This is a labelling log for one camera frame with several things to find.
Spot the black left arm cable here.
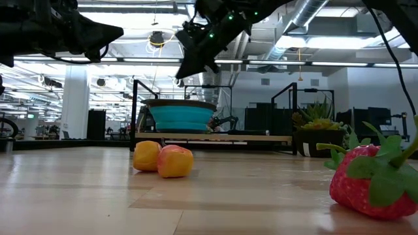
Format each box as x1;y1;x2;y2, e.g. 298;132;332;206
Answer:
42;44;109;65

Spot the red toy strawberry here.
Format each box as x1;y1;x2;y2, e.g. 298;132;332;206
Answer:
315;116;418;220

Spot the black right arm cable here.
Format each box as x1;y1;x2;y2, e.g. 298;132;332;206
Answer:
367;6;418;117

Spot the silver ventilation duct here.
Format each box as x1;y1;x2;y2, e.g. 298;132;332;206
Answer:
187;0;223;105

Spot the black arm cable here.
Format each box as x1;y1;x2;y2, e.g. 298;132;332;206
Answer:
367;6;418;117
42;44;109;65

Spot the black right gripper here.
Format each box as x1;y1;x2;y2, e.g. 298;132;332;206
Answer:
175;6;253;80

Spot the black metal table frame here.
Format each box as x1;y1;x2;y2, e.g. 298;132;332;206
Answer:
0;137;297;153

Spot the black tube stand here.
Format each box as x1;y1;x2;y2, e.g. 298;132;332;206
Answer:
269;82;298;155
129;79;160;152

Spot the black wheel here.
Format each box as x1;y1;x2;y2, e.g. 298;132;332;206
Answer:
0;117;20;138

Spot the black speaker cabinet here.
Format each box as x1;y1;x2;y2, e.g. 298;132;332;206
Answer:
86;109;107;141

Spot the black ceiling camera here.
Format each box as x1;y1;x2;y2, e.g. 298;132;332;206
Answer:
149;31;166;49

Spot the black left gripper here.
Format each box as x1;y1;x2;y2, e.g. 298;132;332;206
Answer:
24;0;125;63

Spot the blue collapsible colander grey rim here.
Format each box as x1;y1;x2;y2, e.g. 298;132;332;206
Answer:
140;99;218;133

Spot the small orange toy fruit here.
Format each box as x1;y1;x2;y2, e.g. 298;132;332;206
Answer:
131;140;163;172
156;144;195;179

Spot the long ceiling light strip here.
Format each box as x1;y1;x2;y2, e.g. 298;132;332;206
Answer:
0;55;418;69

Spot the black monitor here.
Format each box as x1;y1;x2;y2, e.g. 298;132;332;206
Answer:
336;106;393;136

